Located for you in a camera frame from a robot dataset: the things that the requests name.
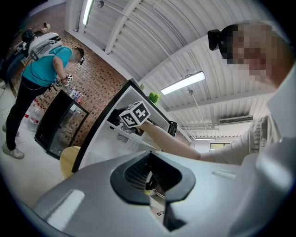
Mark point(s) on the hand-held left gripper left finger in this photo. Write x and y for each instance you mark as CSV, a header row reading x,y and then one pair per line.
x,y
92,185

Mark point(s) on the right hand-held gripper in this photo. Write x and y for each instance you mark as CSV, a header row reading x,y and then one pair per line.
x,y
136,114

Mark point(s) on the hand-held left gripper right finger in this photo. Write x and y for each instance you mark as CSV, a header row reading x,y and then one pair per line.
x,y
208,185

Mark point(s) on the black mini fridge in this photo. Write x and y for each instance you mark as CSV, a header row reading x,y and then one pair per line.
x,y
104,143

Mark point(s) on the person's right forearm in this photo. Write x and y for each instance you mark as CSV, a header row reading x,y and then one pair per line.
x,y
175,143

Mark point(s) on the green plant in white pot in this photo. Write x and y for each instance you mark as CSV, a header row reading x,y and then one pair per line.
x,y
154,97

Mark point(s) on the round yellow wooden table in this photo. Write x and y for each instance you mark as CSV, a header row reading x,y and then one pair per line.
x,y
69,162

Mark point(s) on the white framed window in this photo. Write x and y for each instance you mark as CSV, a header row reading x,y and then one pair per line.
x,y
219,147

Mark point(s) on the long white tube lamp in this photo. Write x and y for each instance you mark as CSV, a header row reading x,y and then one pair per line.
x,y
182,82
88,11

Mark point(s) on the person's beige shirt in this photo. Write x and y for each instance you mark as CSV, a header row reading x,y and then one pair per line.
x,y
261,139

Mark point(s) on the white air conditioner vent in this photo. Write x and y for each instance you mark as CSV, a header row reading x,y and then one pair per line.
x,y
236,119

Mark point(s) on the black glass-door cooler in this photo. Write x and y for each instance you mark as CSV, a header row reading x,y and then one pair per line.
x,y
53,120

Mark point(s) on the cluster of large water jugs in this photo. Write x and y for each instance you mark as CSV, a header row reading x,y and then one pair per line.
x,y
34,115

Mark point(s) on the person's head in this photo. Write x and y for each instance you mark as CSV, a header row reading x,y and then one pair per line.
x,y
259,51

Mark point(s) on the black head camera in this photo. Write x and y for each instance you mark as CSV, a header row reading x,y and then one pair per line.
x,y
213,39

